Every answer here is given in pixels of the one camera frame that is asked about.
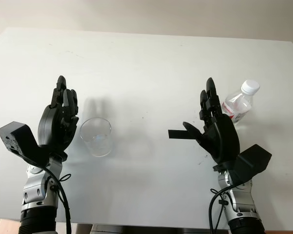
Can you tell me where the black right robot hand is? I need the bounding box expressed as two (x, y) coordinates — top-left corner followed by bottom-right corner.
(182, 77), (241, 171)

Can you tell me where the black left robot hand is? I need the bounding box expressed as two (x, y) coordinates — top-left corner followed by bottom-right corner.
(37, 75), (79, 161)

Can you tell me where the clear plastic water bottle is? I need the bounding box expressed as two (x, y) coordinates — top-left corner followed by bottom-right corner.
(221, 79), (261, 126)

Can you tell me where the clear glass cup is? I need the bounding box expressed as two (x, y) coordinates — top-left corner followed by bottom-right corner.
(79, 117), (113, 157)

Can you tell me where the black tape strip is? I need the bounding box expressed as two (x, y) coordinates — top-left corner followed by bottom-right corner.
(167, 129), (194, 140)

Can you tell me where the grey robot torso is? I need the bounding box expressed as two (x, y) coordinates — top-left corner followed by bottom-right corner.
(74, 224), (228, 234)

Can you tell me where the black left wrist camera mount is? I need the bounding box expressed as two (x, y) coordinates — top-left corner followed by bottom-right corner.
(0, 121), (52, 169)

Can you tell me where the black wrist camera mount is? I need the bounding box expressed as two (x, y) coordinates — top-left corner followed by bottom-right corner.
(0, 121), (52, 169)
(228, 144), (272, 186)

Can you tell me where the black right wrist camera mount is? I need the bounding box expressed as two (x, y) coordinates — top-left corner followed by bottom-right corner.
(228, 144), (272, 186)

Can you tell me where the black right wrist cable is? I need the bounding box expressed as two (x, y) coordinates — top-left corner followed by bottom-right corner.
(209, 183), (235, 234)

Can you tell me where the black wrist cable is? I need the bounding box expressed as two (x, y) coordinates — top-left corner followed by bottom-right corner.
(42, 165), (72, 234)
(209, 183), (235, 234)

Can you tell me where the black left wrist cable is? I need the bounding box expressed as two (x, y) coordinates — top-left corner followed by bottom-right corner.
(42, 165), (72, 234)

